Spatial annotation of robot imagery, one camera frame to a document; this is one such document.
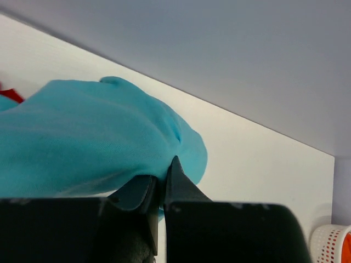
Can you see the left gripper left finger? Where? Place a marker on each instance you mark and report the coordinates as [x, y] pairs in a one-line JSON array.
[[132, 196]]

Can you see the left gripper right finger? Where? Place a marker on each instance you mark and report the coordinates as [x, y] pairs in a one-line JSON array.
[[179, 188]]

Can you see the teal t-shirt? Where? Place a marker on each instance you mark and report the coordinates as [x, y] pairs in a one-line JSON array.
[[81, 138]]

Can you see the white plastic basket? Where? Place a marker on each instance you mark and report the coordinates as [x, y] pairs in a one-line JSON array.
[[327, 242]]

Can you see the red folded t-shirt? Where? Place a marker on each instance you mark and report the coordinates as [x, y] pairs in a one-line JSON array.
[[11, 94]]

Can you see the orange t-shirt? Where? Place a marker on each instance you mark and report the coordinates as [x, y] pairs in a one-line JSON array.
[[346, 249]]

